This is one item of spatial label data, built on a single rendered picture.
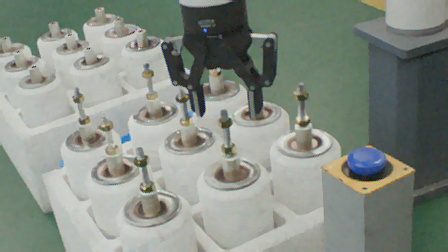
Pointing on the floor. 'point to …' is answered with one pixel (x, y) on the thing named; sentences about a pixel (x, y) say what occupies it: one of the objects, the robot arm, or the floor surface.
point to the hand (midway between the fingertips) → (226, 106)
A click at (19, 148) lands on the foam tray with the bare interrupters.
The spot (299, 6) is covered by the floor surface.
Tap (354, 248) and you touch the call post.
